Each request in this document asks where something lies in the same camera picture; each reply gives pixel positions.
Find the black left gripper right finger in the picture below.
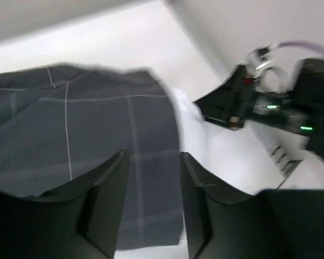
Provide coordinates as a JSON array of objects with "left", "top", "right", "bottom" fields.
[{"left": 180, "top": 152, "right": 324, "bottom": 258}]

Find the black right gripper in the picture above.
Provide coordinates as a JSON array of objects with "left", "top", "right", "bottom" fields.
[{"left": 194, "top": 58, "right": 324, "bottom": 156}]

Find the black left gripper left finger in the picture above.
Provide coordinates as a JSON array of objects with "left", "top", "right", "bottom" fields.
[{"left": 0, "top": 150, "right": 130, "bottom": 258}]

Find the white pillow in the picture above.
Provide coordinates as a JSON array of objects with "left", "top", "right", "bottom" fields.
[{"left": 171, "top": 89, "right": 264, "bottom": 194}]

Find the dark grey checked pillowcase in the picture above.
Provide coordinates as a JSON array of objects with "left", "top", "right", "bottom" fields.
[{"left": 0, "top": 65, "right": 183, "bottom": 250}]

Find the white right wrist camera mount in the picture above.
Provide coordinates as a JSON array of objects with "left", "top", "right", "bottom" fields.
[{"left": 245, "top": 44, "right": 287, "bottom": 92}]

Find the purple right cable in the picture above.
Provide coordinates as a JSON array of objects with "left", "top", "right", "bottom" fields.
[{"left": 269, "top": 40, "right": 324, "bottom": 59}]

